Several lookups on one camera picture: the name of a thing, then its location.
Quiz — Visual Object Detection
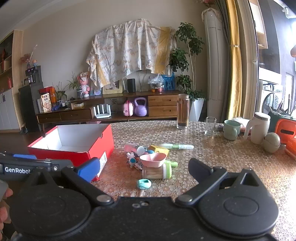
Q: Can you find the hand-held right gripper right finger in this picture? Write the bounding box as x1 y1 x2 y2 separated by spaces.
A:
176 159 266 205

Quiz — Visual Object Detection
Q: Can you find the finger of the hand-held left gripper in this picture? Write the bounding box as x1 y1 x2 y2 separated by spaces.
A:
0 152 37 160

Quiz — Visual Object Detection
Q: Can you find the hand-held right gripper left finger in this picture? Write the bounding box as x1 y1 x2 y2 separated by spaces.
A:
21 158 114 206

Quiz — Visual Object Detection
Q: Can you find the red cardboard box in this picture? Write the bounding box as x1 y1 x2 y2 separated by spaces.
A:
28 124 115 182

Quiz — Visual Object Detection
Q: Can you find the white and green pen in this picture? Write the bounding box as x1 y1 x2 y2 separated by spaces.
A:
158 143 194 151

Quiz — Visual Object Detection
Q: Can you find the toothpick jar with green lid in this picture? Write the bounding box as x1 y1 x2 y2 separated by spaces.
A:
142 160 178 180

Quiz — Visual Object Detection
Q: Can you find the small yellow box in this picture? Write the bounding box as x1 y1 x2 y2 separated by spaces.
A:
148 145 170 156

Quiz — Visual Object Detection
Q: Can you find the small astronaut toy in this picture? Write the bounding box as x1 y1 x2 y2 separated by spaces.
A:
126 152 143 170

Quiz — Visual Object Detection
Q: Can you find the pink funnel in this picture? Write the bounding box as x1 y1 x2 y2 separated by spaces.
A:
140 153 167 168

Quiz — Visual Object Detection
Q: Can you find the small pink bottle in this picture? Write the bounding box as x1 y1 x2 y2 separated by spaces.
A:
124 144 144 154

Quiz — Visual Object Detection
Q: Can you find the teal tape dispenser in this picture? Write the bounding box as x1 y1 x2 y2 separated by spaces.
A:
137 179 152 189

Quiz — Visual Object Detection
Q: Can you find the person's left hand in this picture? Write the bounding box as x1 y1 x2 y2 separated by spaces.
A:
0 187 13 234

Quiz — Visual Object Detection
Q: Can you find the clear drinking glass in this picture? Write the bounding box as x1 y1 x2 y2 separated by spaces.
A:
205 116 217 136

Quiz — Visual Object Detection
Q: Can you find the green mug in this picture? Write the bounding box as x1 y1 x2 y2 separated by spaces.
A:
223 120 241 141

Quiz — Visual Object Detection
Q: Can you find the black water dispenser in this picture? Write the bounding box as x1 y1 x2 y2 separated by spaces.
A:
18 65 45 133

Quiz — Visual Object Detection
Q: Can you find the printed snack bag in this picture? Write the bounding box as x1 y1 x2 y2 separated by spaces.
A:
40 93 52 113

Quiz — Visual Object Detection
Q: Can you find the white router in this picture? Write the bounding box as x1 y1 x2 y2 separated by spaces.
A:
93 104 112 119

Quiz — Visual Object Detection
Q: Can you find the tall glass tea bottle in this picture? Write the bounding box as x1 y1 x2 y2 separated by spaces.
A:
177 94 190 130

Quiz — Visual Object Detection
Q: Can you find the white planter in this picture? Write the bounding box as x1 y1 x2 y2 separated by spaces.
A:
189 97 206 122

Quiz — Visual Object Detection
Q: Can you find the pink toy suitcase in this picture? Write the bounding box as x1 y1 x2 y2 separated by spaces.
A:
122 100 135 116

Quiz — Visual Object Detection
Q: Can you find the small potted plant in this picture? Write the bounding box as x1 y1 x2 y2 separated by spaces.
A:
67 71 84 100
54 81 68 107

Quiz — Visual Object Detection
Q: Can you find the white jug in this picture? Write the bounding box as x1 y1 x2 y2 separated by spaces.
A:
243 112 271 145

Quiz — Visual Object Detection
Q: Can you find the wooden TV cabinet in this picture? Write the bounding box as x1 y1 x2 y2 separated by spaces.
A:
36 90 184 131

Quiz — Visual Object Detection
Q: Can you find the pale green round lid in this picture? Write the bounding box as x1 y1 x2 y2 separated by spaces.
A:
263 132 281 153

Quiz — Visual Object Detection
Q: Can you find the purple kettlebell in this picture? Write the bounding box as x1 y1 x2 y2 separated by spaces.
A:
134 97 148 117

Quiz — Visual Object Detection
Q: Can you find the pink doll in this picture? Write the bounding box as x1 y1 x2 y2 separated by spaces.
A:
80 71 91 98

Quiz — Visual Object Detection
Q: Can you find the green utensil holder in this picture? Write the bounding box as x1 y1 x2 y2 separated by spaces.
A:
268 94 294 130

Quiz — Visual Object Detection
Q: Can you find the orange plastic container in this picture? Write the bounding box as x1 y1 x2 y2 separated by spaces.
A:
284 139 296 159

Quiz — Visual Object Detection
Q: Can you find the orange tissue box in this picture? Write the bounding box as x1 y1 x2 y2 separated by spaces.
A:
274 118 296 141

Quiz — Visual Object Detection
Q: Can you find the clear plastic bag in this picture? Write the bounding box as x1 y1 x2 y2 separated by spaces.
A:
148 74 165 90

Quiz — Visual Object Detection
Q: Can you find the white washing machine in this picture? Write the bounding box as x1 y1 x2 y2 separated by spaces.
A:
258 79 284 119

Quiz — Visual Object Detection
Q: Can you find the white tower air conditioner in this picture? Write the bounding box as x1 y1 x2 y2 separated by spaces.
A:
201 8 229 114

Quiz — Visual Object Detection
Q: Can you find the tall green houseplant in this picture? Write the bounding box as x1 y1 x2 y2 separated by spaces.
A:
168 22 208 102

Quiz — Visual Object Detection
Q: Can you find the yellow curtain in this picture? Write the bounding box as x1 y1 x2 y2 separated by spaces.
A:
225 0 244 119

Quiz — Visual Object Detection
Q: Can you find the patterned cloth cover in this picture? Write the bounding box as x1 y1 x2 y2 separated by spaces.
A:
86 20 177 88

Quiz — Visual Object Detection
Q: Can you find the cream picture frame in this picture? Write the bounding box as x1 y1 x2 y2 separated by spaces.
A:
102 78 123 95

